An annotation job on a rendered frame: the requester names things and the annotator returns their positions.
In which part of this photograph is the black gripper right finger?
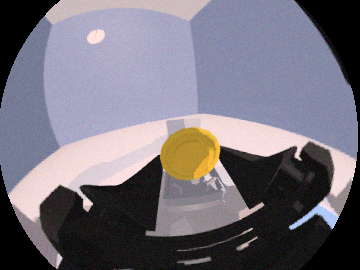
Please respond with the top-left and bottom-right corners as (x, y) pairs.
(219, 146), (297, 210)

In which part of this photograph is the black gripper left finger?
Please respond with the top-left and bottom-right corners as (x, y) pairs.
(80, 155), (163, 232)

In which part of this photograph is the yellow plate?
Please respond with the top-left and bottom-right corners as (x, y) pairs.
(160, 127), (220, 180)

